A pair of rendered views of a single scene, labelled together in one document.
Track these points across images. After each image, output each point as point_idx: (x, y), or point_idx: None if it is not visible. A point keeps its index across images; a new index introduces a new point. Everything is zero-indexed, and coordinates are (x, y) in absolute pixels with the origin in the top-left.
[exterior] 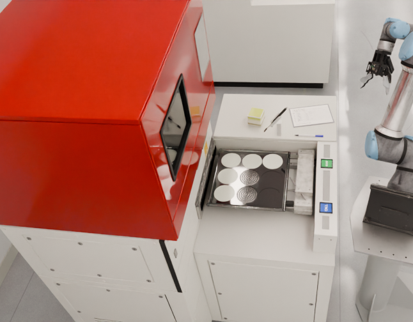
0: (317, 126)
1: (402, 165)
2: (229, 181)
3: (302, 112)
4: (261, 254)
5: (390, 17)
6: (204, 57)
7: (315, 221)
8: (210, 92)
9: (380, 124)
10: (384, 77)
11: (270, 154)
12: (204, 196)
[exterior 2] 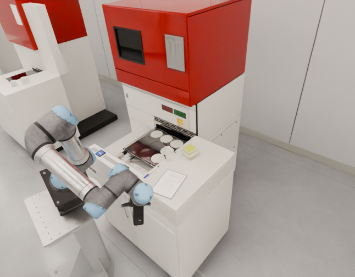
0: (156, 181)
1: None
2: (162, 138)
3: (176, 179)
4: (118, 142)
5: (145, 185)
6: (175, 61)
7: (99, 147)
8: (179, 89)
9: (85, 150)
10: (127, 200)
11: (163, 159)
12: (164, 131)
